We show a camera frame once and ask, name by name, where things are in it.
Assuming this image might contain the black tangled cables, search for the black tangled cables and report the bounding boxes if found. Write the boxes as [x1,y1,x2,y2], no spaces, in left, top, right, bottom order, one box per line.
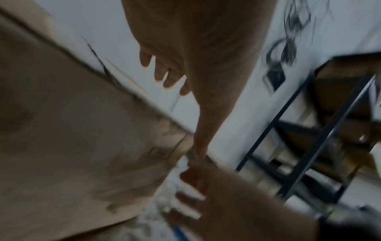
[262,0,332,69]

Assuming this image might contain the person's right hand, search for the person's right hand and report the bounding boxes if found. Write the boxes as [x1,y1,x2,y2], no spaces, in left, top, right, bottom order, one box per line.
[169,162,320,241]

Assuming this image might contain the person's left hand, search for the person's left hand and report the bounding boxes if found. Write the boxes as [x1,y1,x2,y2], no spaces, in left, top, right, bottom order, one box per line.
[120,0,278,158]

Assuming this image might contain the large brown cardboard box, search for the large brown cardboard box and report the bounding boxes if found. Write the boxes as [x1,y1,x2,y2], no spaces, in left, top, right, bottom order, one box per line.
[0,7,198,241]

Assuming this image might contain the black metal shelf rack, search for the black metal shelf rack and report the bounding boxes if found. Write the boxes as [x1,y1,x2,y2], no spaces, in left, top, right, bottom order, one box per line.
[235,52,381,214]

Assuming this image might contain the black power adapter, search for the black power adapter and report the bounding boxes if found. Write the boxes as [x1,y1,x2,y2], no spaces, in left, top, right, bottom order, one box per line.
[263,67,287,92]

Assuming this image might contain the brown box on shelf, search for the brown box on shelf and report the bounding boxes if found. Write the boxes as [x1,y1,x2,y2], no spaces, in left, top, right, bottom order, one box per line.
[312,60,381,121]

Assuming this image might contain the blue object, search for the blue object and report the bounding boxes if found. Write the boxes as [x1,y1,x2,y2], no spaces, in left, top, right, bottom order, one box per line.
[172,224,192,241]

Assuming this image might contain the packing tape strip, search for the packing tape strip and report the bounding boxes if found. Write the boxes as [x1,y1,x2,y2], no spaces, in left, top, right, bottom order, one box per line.
[186,145,220,170]

